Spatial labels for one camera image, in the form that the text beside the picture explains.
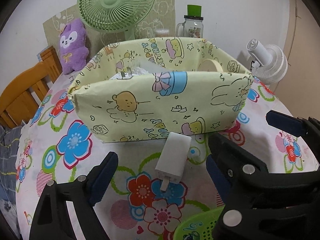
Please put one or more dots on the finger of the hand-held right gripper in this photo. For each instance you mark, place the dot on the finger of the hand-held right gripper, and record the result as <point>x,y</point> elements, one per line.
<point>235,152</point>
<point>285,122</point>

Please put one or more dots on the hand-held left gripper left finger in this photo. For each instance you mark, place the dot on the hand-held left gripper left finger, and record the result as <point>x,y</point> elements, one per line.
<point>103,180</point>

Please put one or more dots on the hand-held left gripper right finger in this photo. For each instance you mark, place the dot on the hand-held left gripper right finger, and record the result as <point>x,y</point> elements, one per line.
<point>218,180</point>

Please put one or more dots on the white charger plug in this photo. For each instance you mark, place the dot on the white charger plug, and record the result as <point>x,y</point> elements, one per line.
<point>123,74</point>
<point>172,160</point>

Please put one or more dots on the yellow printed storage box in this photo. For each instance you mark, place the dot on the yellow printed storage box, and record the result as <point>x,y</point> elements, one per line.
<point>140,110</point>

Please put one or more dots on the flowered tablecloth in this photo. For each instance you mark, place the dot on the flowered tablecloth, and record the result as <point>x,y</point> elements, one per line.
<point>125,155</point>

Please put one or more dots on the green plastic fly swatter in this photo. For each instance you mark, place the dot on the green plastic fly swatter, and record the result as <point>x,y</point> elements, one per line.
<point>197,227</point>

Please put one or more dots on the white clip fan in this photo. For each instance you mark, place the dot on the white clip fan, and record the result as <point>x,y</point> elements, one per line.
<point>272,62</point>

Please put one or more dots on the beige tape roll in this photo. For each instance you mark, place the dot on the beige tape roll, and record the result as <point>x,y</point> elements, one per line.
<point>207,65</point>

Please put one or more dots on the grey plaid cloth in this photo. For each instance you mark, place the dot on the grey plaid cloth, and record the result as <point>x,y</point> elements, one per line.
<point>10,160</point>

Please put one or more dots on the white charger inside box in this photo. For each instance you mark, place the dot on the white charger inside box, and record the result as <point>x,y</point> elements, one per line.
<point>142,70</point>

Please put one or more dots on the wooden chair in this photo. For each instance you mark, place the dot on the wooden chair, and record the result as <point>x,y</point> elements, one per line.
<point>22,92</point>

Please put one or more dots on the glass jar with green lid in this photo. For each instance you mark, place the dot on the glass jar with green lid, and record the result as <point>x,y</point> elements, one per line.
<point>193,27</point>

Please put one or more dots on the purple plush toy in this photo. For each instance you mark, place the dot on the purple plush toy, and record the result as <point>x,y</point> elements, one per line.
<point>72,50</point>

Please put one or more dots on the clear cotton swab container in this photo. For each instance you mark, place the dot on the clear cotton swab container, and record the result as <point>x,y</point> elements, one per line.
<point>162,33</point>

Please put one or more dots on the beige printed backdrop board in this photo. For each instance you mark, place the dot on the beige printed backdrop board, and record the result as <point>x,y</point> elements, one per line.
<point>162,7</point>

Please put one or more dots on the green desk fan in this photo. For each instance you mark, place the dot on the green desk fan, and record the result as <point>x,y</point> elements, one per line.
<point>112,0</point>

